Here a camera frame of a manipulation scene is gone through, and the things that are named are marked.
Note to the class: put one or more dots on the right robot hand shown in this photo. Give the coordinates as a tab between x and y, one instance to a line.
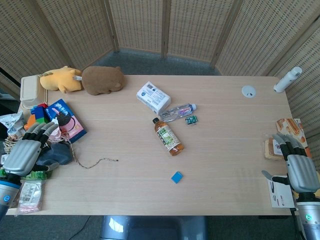
298	166

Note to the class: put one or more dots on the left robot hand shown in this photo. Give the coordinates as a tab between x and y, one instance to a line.
22	152

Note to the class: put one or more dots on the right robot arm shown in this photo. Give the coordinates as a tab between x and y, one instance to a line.
308	216

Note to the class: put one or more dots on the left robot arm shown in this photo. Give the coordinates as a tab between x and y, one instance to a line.
6	196

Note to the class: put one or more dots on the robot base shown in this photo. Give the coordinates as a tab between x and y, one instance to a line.
153	227

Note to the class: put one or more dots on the white spray bottle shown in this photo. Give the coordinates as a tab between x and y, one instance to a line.
287	79

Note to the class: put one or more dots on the clear water bottle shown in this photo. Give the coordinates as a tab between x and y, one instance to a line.
178	112

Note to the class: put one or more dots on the brown tea bottle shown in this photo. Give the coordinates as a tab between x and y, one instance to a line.
169	137

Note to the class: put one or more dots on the green snack packet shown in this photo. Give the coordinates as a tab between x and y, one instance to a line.
37	175

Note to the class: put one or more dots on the wrapped bread package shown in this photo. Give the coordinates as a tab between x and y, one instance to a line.
272	148

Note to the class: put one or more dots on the silver snack bag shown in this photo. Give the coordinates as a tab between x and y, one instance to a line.
12	122

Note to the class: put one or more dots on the white paper card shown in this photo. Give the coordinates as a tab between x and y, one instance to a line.
280	193

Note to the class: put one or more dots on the orange white snack box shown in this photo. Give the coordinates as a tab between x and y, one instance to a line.
293	132

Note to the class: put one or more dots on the dark grey cloth pouch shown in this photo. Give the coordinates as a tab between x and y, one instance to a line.
58	153

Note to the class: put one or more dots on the colourful toy blocks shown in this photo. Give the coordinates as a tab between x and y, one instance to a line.
37	115

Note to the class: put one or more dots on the clear packet with barcode label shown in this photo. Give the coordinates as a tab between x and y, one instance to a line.
28	197

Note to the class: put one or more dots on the blue pink cookie box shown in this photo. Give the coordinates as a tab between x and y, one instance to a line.
67	118

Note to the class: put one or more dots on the beige lunch box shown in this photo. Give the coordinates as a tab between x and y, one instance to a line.
31	92

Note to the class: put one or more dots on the yellow plush toy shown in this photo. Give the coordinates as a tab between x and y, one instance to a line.
61	80

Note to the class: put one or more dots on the brown plush toy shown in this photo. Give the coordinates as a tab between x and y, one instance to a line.
103	80

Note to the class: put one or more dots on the small green circuit board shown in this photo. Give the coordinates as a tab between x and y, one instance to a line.
191	119

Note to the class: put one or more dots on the blue square block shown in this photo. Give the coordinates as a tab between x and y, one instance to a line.
177	177

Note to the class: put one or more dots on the white tissue pack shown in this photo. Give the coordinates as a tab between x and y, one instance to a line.
153	97

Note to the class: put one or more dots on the woven folding screen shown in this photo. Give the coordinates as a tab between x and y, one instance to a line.
160	32

